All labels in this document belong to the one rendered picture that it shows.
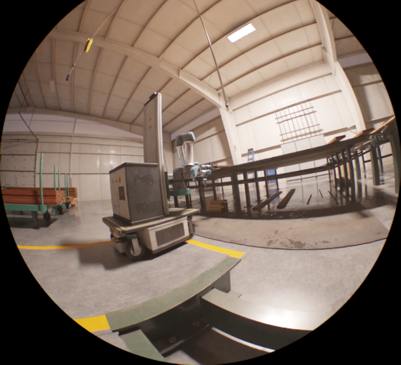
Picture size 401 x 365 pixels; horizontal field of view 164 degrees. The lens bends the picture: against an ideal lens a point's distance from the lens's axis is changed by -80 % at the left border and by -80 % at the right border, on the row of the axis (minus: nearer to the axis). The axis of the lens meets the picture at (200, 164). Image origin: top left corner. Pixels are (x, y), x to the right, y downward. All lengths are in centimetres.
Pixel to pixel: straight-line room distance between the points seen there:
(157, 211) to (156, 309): 101
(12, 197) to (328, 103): 1146
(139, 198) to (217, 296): 97
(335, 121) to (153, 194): 851
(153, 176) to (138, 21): 653
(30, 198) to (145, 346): 283
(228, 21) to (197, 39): 165
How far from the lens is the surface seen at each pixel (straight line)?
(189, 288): 50
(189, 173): 142
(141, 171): 124
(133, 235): 121
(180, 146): 164
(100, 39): 769
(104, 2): 719
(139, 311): 46
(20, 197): 313
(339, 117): 877
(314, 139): 767
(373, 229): 147
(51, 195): 286
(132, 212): 120
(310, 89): 927
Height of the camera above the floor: 61
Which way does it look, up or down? 8 degrees up
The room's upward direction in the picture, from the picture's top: 7 degrees counter-clockwise
